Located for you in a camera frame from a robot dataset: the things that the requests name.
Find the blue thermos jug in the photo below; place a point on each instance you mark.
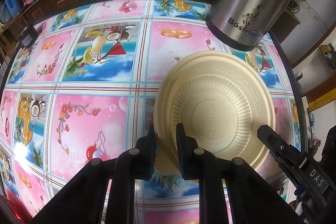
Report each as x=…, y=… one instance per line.
x=13, y=3

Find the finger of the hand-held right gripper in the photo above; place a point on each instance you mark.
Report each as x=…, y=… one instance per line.
x=278, y=145

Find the red scalloped plate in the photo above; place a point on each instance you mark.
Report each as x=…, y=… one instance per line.
x=11, y=211

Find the small black device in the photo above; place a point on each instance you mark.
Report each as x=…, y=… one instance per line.
x=28, y=35

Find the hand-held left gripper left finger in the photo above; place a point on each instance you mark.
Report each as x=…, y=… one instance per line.
x=148, y=157

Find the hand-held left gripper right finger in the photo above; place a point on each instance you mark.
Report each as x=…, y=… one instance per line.
x=185, y=158

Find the printed fruit tablecloth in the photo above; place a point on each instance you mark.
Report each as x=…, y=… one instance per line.
x=86, y=98

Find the beige plastic bowl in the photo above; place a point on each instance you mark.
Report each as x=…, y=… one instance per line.
x=218, y=103

